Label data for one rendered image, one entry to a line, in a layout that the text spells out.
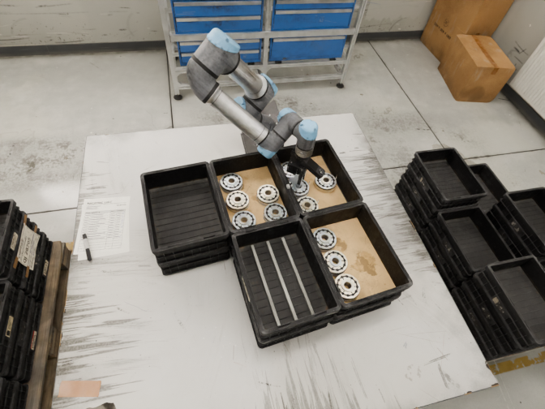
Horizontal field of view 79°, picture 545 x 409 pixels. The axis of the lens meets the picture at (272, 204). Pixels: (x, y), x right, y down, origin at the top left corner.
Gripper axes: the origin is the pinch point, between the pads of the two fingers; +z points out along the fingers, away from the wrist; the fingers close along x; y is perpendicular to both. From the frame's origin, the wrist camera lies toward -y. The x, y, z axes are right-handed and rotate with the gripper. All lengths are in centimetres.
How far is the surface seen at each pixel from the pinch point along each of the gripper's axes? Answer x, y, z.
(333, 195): -1.5, -16.4, 1.9
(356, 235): 15.0, -31.9, 1.9
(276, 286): 51, -9, 2
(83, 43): -134, 276, 76
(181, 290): 65, 28, 15
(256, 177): 4.5, 21.0, 2.0
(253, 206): 20.8, 15.2, 1.9
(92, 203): 45, 89, 15
